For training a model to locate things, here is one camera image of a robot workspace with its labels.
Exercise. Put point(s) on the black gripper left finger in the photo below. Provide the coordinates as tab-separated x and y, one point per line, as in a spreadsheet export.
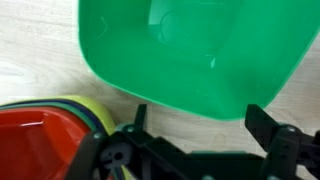
145	157

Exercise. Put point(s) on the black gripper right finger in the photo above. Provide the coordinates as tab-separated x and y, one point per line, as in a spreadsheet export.
285	144

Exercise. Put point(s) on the orange plastic bowl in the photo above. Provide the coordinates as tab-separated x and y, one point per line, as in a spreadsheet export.
38	143

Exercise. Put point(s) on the yellow plastic bowl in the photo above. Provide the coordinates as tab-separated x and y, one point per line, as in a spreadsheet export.
96	107

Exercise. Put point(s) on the green stacked bowl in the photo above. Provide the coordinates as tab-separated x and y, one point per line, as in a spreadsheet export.
85	115

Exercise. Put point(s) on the blue stacked bowl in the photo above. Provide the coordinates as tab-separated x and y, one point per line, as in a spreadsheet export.
69	102

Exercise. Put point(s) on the green plastic bowl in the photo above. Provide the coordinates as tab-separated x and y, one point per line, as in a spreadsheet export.
207	57

